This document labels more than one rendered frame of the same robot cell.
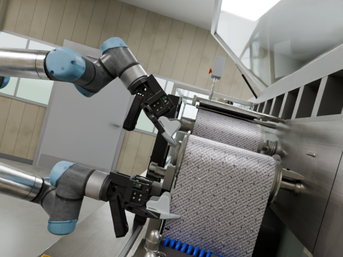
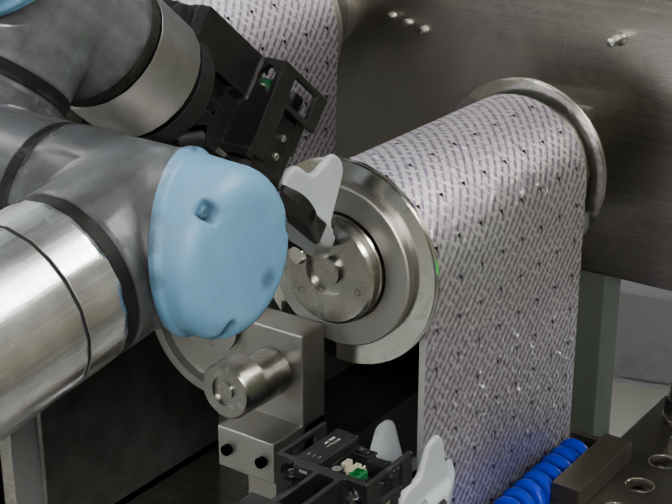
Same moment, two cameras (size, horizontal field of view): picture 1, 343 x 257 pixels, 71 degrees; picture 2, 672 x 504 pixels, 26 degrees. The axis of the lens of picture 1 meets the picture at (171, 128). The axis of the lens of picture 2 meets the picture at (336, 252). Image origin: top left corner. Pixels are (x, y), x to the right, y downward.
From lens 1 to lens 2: 0.85 m
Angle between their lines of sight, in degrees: 63
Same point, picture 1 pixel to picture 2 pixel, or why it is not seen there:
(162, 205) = (432, 475)
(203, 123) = not seen: hidden behind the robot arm
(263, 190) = (574, 218)
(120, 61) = (118, 29)
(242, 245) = (557, 396)
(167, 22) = not seen: outside the picture
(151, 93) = (220, 93)
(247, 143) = (312, 49)
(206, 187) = (484, 320)
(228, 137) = not seen: hidden behind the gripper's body
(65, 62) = (272, 245)
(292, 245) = (606, 304)
